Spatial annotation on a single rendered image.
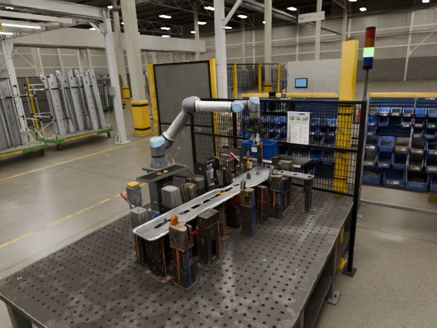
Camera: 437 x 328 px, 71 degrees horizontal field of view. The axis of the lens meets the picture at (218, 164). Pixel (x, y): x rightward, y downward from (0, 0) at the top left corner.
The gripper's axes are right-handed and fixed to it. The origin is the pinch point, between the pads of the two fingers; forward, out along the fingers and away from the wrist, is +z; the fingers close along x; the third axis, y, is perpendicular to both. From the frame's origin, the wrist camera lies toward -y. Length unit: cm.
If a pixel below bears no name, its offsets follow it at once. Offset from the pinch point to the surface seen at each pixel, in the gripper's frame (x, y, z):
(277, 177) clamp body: 22.8, 8.0, 23.1
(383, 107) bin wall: 51, -196, -6
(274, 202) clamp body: 20.6, 7.7, 43.4
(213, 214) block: 20, 81, 23
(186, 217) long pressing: 6, 89, 26
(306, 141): 19, -55, 9
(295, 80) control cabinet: -251, -613, -17
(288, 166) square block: 16.4, -23.6, 23.7
